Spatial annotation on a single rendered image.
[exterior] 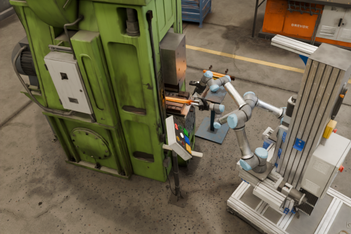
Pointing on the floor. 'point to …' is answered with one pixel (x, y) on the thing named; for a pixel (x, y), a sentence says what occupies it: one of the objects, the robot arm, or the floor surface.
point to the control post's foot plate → (178, 198)
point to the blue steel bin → (195, 0)
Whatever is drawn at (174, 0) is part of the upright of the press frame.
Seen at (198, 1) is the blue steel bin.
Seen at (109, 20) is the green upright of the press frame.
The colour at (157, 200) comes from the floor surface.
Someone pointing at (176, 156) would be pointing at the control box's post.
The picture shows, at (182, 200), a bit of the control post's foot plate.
